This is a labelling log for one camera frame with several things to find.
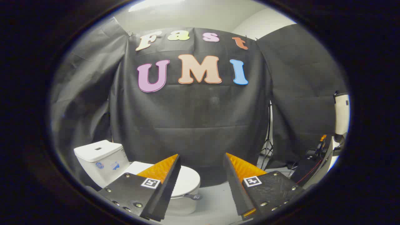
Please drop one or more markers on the white toilet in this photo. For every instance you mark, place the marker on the white toilet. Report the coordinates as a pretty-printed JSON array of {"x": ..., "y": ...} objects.
[{"x": 93, "y": 164}]

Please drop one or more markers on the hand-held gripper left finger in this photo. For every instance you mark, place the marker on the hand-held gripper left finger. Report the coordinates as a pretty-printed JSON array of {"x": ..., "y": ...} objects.
[{"x": 170, "y": 184}]

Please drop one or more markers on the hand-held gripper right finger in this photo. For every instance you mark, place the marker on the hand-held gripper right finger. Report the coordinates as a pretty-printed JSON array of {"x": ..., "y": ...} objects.
[{"x": 234, "y": 184}]

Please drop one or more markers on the black tripod light stand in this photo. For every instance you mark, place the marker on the black tripod light stand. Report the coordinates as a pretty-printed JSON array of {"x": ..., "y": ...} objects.
[{"x": 268, "y": 132}]

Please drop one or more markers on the black backdrop cloth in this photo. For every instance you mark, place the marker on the black backdrop cloth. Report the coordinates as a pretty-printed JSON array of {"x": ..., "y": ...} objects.
[{"x": 193, "y": 122}]

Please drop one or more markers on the small orange tool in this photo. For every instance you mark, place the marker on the small orange tool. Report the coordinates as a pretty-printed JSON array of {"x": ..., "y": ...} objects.
[{"x": 322, "y": 139}]

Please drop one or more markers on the plain black cloth panel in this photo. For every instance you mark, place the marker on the plain black cloth panel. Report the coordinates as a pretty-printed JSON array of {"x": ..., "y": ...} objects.
[
  {"x": 84, "y": 87},
  {"x": 300, "y": 93}
]

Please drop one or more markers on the black equipment table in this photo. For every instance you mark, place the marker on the black equipment table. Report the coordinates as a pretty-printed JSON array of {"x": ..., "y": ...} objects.
[{"x": 307, "y": 170}]

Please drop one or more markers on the grey lid pull tab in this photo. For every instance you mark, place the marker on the grey lid pull tab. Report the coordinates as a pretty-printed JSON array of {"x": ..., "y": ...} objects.
[{"x": 194, "y": 197}]

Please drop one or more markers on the white device with black trim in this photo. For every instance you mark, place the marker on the white device with black trim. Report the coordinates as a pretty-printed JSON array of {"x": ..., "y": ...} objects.
[{"x": 341, "y": 115}]

